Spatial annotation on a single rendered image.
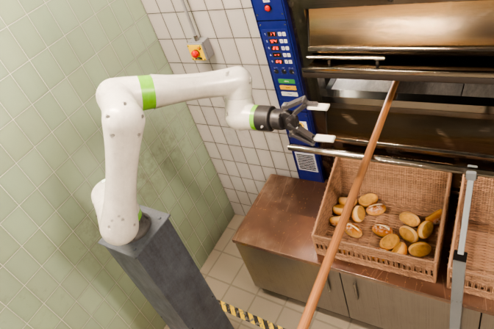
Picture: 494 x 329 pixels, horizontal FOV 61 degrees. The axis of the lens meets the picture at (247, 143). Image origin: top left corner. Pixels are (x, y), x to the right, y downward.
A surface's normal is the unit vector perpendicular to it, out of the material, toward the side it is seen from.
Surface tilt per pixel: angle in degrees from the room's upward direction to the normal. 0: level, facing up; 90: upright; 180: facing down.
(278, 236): 0
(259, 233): 0
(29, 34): 90
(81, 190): 90
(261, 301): 0
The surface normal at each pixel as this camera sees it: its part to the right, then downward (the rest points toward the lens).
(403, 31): -0.52, 0.37
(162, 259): 0.83, 0.14
